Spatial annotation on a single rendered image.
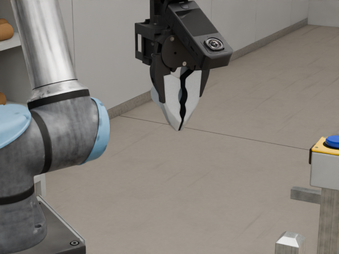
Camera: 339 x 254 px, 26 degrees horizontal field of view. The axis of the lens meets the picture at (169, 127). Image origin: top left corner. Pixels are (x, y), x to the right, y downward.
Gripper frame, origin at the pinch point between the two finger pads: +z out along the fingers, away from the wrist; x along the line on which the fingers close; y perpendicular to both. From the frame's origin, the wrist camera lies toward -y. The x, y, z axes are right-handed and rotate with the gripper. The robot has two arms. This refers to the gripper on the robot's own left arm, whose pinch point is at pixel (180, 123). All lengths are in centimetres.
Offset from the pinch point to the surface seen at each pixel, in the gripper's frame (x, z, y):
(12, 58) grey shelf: -67, 56, 281
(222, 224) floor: -140, 131, 189
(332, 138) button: -31.4, 8.5, 1.8
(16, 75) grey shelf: -69, 65, 279
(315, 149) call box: -27.6, 9.8, 1.8
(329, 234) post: -30.8, 25.8, 0.2
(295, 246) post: -9.8, 15.5, -15.1
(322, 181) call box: -28.5, 15.2, 0.5
